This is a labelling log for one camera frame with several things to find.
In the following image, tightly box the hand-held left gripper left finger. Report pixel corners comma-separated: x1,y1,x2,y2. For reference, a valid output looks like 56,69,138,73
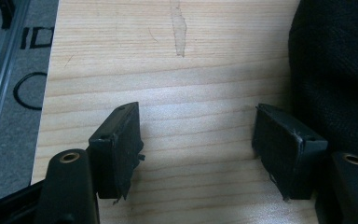
87,101,145,202

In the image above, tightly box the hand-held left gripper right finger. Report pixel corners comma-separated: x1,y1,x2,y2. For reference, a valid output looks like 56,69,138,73
251,103,329,201

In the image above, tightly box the black knitted cloth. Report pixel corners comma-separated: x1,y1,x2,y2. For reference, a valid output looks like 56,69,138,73
287,0,358,162

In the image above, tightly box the aluminium frame rail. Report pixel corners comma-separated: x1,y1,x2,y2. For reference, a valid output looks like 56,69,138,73
0,0,32,181

